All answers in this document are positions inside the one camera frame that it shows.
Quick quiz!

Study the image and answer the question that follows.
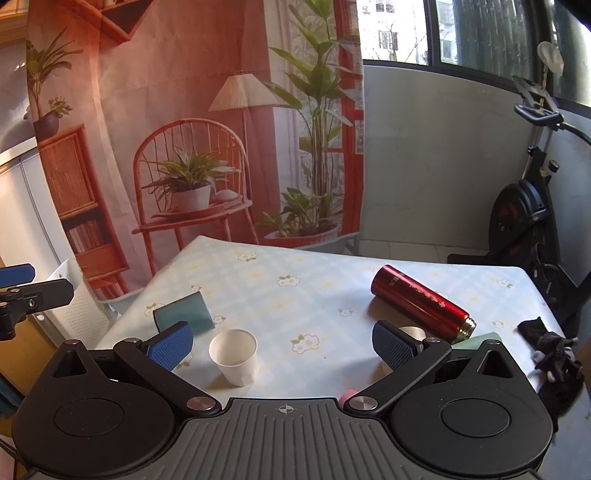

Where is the light green cup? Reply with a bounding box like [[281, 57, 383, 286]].
[[451, 331, 504, 348]]

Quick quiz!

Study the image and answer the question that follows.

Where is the black exercise bike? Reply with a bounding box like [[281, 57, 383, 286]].
[[447, 76, 591, 324]]

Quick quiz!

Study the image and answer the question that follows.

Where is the black glove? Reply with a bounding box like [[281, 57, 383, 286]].
[[516, 316, 585, 432]]

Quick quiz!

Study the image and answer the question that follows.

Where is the white cabinet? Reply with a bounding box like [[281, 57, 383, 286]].
[[0, 138, 70, 278]]

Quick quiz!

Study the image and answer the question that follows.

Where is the printed backdrop cloth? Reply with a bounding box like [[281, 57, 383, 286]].
[[25, 0, 365, 301]]

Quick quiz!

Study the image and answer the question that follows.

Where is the small white cup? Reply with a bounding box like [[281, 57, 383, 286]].
[[381, 326, 426, 374]]

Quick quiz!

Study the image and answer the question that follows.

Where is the red thermos bottle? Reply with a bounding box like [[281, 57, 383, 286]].
[[370, 264, 477, 344]]

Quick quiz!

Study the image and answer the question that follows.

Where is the white air purifier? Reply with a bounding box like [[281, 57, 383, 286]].
[[44, 258, 121, 349]]

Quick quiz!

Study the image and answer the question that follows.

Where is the white paper cup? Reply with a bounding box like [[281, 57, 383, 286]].
[[208, 329, 258, 387]]

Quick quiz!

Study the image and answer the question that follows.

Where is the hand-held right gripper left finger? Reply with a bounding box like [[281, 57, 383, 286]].
[[46, 322, 222, 418]]

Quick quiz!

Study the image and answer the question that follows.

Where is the window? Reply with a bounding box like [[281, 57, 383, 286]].
[[358, 0, 591, 116]]

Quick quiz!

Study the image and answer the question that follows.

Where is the teal cup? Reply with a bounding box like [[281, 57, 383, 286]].
[[152, 292, 215, 334]]

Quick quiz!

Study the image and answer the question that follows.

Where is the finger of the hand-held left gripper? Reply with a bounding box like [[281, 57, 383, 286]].
[[0, 278, 75, 341], [0, 263, 37, 288]]

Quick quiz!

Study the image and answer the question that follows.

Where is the floral checked tablecloth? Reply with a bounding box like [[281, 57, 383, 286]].
[[92, 235, 568, 407]]

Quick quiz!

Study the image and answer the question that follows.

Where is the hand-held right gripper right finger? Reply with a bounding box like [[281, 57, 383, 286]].
[[344, 319, 532, 421]]

